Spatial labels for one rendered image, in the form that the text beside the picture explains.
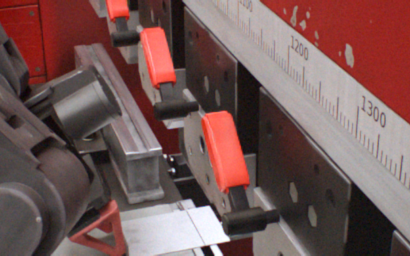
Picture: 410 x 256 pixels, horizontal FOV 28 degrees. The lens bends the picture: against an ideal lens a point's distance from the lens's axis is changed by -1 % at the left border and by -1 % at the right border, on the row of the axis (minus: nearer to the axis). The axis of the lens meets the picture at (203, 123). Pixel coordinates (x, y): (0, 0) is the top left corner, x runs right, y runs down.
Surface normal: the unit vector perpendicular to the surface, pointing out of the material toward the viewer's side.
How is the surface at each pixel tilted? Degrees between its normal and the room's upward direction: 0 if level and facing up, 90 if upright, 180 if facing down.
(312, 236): 90
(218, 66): 90
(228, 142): 39
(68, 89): 78
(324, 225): 90
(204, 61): 90
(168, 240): 0
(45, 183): 71
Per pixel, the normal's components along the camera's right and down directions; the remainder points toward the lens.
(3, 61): 0.06, 0.25
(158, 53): 0.18, -0.43
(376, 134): -0.95, 0.15
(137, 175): 0.30, 0.42
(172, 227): -0.01, -0.90
